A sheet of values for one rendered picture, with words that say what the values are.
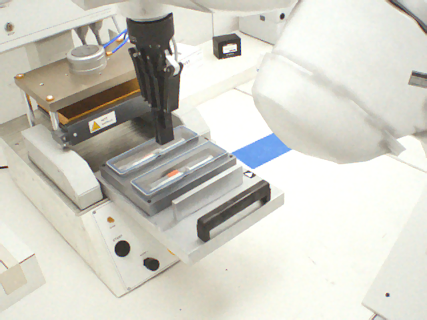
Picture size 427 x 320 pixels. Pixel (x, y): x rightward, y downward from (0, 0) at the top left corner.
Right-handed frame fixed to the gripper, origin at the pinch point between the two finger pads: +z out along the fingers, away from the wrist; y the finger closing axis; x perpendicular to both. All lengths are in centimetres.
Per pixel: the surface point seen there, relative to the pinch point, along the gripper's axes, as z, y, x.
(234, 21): 25, -83, 92
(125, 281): 29.6, 1.0, -14.5
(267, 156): 32, -13, 39
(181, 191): 8.7, 8.2, -3.2
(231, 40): 21, -61, 70
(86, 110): 1.5, -18.1, -6.2
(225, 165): 8.3, 8.0, 7.1
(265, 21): 19, -62, 88
